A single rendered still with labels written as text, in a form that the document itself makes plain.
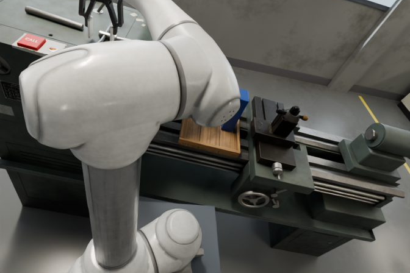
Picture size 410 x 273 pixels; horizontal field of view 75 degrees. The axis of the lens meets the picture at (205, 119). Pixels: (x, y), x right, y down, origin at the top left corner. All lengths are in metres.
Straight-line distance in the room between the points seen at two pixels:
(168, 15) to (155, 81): 0.19
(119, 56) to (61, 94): 0.08
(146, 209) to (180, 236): 0.40
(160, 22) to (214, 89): 0.18
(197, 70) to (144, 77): 0.09
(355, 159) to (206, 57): 1.35
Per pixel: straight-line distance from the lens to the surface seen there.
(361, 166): 1.68
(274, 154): 1.28
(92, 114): 0.35
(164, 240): 0.84
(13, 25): 1.14
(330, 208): 1.71
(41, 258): 1.95
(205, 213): 1.25
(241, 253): 2.10
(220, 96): 0.41
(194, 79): 0.40
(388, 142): 1.60
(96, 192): 0.52
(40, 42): 1.03
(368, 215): 1.88
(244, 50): 3.44
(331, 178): 1.58
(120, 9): 0.96
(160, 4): 0.56
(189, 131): 1.29
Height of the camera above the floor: 1.85
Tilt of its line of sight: 44 degrees down
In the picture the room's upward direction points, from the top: 23 degrees clockwise
